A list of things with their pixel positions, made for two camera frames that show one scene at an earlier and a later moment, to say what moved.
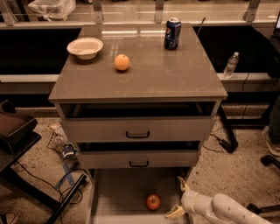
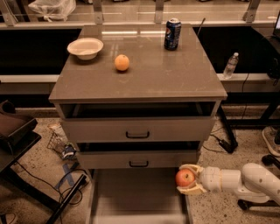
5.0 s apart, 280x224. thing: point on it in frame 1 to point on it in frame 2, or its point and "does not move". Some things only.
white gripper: x=189 y=201 to x=210 y=178
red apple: x=153 y=202 to x=184 y=178
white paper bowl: x=86 y=48 does not move
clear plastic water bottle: x=230 y=66 does not move
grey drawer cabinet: x=139 y=101 does not move
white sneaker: x=271 y=135 does not move
